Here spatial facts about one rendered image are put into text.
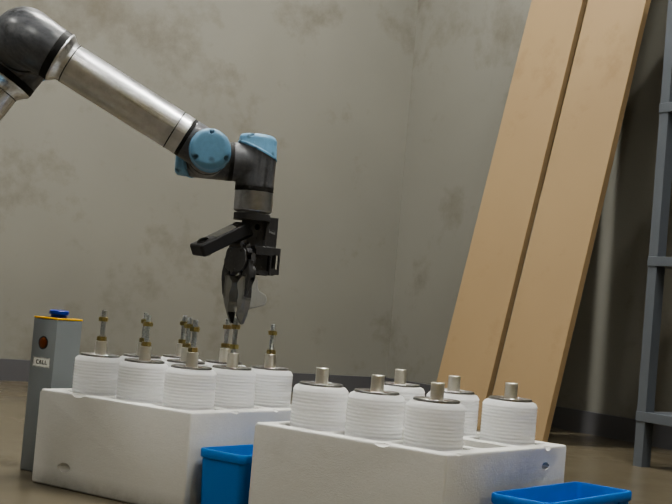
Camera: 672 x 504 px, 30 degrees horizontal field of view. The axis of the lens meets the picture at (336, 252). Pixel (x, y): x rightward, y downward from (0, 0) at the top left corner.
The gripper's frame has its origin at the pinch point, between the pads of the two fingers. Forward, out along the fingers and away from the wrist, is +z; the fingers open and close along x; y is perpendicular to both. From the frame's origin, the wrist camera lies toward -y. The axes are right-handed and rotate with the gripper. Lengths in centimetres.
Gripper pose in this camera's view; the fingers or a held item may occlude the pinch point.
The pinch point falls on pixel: (233, 316)
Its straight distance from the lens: 241.9
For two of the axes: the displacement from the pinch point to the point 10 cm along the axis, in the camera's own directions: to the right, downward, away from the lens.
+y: 7.9, 0.9, 6.1
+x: -6.1, -0.2, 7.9
